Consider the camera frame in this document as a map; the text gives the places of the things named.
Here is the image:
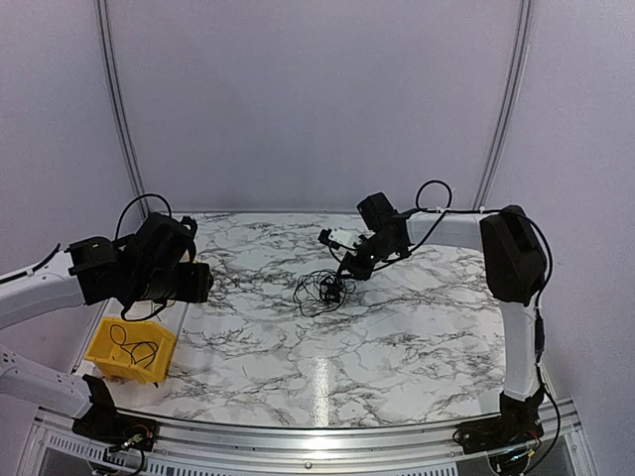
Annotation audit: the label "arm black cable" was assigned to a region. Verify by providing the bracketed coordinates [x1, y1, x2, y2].
[371, 179, 562, 447]
[0, 192, 175, 323]

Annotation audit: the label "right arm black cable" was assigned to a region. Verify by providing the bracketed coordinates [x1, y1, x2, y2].
[371, 179, 562, 447]

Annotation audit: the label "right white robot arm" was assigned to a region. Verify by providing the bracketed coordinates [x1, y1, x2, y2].
[320, 192, 552, 407]

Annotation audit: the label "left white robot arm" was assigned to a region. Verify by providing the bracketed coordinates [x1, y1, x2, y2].
[1, 212, 213, 441]

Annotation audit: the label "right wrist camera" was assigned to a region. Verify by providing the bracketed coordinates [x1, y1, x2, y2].
[318, 229, 361, 253]

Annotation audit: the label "right aluminium corner post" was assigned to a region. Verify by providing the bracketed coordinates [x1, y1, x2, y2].
[471, 0, 535, 209]

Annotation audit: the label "white middle bin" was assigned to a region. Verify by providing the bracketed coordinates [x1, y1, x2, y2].
[125, 300, 189, 332]

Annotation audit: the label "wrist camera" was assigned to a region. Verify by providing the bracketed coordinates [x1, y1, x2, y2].
[318, 229, 361, 253]
[179, 215, 198, 240]

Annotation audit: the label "left aluminium corner post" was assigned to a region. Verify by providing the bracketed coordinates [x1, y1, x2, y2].
[94, 0, 146, 196]

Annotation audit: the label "aluminium corner post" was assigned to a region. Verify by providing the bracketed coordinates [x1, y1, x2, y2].
[471, 0, 535, 209]
[94, 0, 146, 196]

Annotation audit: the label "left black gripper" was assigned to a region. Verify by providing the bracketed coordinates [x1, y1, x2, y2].
[129, 262, 214, 303]

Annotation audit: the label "near yellow bin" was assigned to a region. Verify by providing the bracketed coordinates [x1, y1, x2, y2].
[83, 317, 177, 385]

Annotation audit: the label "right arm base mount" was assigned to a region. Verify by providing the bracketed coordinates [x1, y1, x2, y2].
[452, 388, 545, 454]

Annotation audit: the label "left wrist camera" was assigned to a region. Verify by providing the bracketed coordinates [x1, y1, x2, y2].
[179, 215, 198, 240]

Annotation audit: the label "aluminium front rail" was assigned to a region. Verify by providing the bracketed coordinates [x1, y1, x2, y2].
[17, 400, 597, 475]

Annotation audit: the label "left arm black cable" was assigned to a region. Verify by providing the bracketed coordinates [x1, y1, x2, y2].
[0, 192, 175, 323]

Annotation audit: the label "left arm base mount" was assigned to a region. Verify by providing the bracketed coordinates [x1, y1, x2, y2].
[72, 375, 158, 452]

